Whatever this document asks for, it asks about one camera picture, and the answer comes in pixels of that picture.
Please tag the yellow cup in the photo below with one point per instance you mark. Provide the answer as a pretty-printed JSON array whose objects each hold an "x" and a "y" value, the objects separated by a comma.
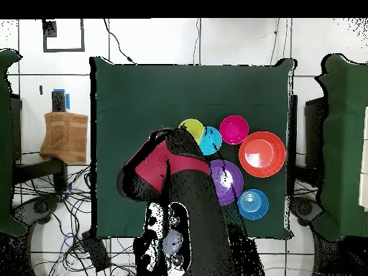
[{"x": 191, "y": 126}]

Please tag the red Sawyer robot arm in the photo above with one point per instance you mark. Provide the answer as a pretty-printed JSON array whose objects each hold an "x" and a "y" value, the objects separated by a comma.
[{"x": 198, "y": 207}]

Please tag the small cyan bowl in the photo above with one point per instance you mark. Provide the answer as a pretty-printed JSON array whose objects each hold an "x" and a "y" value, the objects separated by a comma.
[{"x": 212, "y": 141}]

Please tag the purple bowl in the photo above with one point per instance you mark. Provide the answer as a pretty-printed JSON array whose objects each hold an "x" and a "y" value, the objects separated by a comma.
[{"x": 230, "y": 178}]

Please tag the pink bowl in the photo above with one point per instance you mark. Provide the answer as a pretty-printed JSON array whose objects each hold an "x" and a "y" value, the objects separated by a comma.
[{"x": 234, "y": 129}]

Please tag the dark green table cloth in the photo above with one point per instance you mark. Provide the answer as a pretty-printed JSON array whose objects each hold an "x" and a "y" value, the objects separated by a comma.
[{"x": 187, "y": 86}]

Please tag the orange bowl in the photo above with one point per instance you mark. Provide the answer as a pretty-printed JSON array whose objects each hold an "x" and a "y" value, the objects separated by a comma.
[{"x": 262, "y": 154}]

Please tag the translucent blue bowl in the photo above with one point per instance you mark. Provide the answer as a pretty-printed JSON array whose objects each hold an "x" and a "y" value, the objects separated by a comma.
[{"x": 253, "y": 204}]

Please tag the blue tape strip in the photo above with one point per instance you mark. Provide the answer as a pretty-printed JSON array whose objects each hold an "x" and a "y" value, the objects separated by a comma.
[{"x": 67, "y": 102}]

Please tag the black equipment box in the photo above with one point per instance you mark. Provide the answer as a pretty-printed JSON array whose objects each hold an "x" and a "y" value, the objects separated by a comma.
[
  {"x": 314, "y": 132},
  {"x": 16, "y": 129}
]

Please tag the dark grey floor box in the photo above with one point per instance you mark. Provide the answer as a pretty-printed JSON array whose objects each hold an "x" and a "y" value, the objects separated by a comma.
[{"x": 97, "y": 253}]

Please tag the grey round floor base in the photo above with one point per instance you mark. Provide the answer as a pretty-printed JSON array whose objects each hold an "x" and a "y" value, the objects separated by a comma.
[
  {"x": 306, "y": 208},
  {"x": 40, "y": 207}
]

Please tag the green-covered side table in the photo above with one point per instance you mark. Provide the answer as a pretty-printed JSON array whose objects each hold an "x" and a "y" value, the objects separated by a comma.
[
  {"x": 5, "y": 143},
  {"x": 345, "y": 143}
]

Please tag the white sheet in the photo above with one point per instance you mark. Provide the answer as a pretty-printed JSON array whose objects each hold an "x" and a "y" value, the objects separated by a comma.
[{"x": 364, "y": 172}]

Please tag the black metal frame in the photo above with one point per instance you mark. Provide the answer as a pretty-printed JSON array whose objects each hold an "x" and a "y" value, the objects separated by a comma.
[
  {"x": 292, "y": 143},
  {"x": 59, "y": 100}
]

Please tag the black square floor frame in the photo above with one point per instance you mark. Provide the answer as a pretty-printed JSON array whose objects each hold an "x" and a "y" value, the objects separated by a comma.
[{"x": 49, "y": 28}]

